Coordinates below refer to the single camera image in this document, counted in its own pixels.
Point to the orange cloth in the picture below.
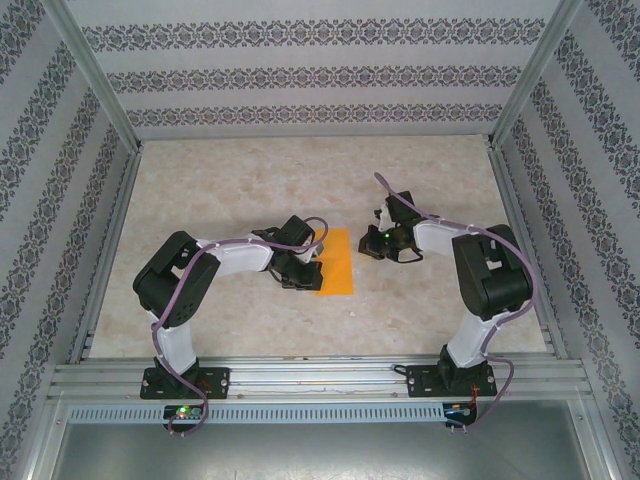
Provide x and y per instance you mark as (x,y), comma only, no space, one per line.
(340,265)

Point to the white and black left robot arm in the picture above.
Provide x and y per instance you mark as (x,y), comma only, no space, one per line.
(175,280)

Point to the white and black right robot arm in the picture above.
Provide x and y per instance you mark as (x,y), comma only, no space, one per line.
(490,280)

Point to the grey sheet metal tray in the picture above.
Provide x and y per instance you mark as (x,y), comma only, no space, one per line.
(320,450)

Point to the small controller board with LED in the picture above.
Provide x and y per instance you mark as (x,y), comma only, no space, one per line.
(182,413)
(457,411)

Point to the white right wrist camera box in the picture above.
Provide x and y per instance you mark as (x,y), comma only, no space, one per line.
(384,215)

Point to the aluminium mounting rail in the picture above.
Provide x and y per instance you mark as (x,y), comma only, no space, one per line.
(310,380)

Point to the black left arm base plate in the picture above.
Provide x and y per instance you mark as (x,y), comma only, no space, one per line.
(220,382)

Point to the aluminium side rail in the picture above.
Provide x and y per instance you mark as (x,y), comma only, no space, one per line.
(107,250)
(525,225)

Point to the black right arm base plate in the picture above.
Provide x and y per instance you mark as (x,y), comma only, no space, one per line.
(420,382)

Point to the aluminium frame post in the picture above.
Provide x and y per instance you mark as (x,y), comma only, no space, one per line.
(95,75)
(537,75)

